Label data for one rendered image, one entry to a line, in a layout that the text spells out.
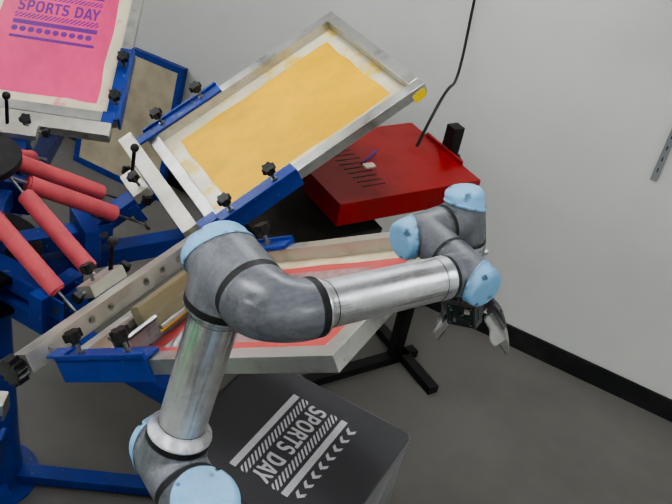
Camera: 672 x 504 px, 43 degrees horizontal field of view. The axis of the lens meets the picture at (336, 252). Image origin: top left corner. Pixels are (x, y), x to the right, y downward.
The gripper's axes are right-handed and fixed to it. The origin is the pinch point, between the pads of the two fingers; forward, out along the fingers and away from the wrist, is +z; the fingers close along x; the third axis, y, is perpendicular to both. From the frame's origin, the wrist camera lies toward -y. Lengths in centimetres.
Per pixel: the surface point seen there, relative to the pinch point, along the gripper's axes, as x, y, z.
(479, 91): -75, -200, 11
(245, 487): -51, 18, 41
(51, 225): -124, -5, -7
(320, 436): -45, -7, 43
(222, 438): -64, 9, 37
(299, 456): -46, 2, 42
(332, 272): -41.8, -15.7, -1.3
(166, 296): -73, 9, -2
